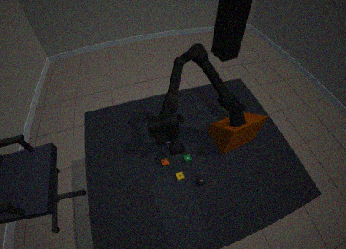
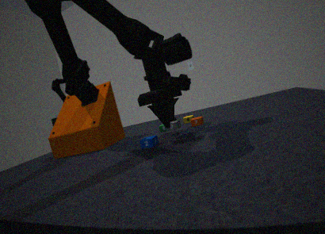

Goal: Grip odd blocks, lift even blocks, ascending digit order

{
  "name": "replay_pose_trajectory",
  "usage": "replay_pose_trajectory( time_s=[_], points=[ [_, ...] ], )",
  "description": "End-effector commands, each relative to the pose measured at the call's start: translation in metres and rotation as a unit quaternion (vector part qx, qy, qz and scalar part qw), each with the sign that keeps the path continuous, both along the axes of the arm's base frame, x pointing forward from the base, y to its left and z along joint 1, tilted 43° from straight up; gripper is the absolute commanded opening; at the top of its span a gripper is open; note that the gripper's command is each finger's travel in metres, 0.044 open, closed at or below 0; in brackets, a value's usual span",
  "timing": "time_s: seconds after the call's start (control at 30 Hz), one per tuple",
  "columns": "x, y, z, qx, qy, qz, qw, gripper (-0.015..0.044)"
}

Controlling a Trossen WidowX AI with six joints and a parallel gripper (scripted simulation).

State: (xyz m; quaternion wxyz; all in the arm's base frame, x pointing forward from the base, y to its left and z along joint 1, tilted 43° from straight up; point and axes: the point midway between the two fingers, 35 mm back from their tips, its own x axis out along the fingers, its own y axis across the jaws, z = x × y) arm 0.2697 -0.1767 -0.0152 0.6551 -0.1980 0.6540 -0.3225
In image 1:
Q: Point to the yellow block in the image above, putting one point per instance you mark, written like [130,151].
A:
[180,176]

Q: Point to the green block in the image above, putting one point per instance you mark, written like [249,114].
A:
[187,158]

